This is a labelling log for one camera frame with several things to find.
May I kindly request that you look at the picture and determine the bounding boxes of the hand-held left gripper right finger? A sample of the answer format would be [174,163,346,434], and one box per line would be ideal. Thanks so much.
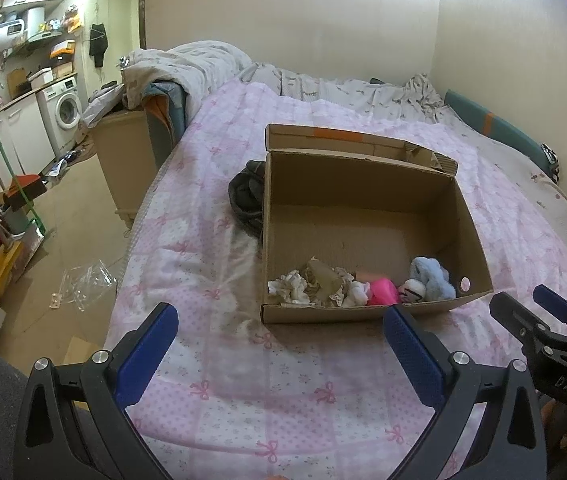
[382,304,549,480]

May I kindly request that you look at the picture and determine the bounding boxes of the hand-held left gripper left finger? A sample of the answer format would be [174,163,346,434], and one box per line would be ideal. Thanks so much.
[14,302,180,480]

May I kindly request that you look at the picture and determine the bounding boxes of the pink soft toy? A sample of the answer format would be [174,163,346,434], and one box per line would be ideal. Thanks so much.
[356,271,399,306]

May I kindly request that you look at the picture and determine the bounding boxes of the beige frilly cloth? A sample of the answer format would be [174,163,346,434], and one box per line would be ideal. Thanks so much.
[306,257,359,308]

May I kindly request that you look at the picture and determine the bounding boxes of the white cloth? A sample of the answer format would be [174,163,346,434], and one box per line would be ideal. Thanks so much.
[268,270,314,307]

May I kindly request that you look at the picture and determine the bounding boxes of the brown cardboard box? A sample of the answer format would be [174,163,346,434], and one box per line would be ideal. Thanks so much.
[261,123,494,324]

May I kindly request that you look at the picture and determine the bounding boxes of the flat cardboard piece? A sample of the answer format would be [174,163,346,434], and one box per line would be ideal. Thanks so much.
[64,336,104,368]

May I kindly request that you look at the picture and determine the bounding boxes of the white striped plush ball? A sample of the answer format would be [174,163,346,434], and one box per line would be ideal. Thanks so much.
[397,280,427,303]

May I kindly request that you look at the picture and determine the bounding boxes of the white sock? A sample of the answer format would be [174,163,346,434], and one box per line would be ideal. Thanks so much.
[346,280,371,307]

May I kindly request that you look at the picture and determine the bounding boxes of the light blue plush toy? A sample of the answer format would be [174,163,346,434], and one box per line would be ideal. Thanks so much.
[410,256,457,302]

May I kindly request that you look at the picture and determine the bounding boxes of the clear plastic bags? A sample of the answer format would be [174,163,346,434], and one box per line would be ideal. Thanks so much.
[56,259,117,311]

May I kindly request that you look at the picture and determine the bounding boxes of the white floral bedsheet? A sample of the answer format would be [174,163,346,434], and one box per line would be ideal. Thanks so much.
[241,62,567,286]

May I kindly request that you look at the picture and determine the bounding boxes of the pink bow-print blanket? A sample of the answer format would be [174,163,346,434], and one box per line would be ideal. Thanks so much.
[104,80,567,480]

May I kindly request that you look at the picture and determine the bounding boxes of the black-white checkered item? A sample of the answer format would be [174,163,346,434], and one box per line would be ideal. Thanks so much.
[541,142,561,183]

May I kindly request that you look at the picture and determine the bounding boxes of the dark grey cloth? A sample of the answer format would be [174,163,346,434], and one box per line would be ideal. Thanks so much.
[228,160,267,241]

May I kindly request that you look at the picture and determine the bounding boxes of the beige wooden cabinet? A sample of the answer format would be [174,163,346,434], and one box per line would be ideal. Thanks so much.
[92,110,159,226]

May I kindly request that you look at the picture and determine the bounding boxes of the teal padded headboard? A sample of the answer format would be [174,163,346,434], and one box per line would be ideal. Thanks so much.
[443,89,561,181]

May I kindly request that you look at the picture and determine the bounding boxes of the red dustpan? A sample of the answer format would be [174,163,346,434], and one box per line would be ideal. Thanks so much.
[6,174,47,206]

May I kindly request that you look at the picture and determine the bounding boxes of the teal and orange cloth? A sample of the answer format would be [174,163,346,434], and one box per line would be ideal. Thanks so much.
[144,80,189,146]

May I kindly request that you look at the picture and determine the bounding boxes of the grey plastic bag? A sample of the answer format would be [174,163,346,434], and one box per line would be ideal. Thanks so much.
[81,82,127,128]

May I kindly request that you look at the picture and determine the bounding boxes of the white washing machine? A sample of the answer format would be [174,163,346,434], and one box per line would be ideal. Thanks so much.
[38,77,84,158]

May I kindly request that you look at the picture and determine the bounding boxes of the white kitchen base cabinet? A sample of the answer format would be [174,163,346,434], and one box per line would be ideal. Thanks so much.
[0,92,57,181]

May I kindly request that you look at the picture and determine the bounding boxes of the grey-white crumpled duvet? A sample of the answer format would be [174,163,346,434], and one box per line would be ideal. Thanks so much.
[121,40,254,111]

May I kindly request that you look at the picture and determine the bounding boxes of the black hanging garment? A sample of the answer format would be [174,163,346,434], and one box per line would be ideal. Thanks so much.
[88,23,109,68]

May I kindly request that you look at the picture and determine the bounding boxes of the green-handled broom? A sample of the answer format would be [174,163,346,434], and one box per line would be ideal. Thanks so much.
[0,72,47,236]

